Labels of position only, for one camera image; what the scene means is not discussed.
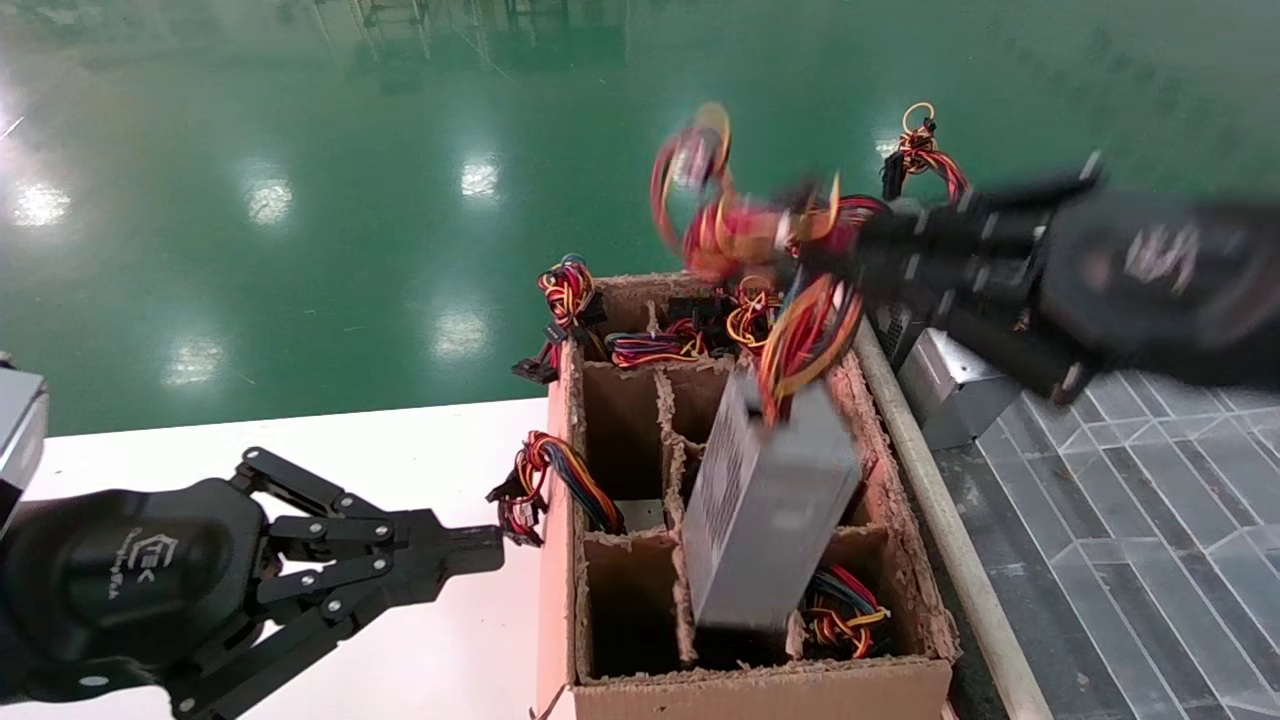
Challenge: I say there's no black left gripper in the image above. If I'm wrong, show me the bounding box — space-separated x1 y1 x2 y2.
0 447 506 720

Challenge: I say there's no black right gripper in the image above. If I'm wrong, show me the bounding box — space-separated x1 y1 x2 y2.
860 150 1280 403

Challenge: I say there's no cardboard box with dividers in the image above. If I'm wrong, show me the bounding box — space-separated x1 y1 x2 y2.
535 272 956 720

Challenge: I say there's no transparent plastic grid tray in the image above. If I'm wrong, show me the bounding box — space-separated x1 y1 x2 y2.
935 370 1280 720

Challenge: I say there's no long white rail pipe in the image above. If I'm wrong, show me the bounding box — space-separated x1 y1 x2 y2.
850 320 1053 720

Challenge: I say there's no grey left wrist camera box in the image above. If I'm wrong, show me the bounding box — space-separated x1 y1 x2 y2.
0 365 49 536

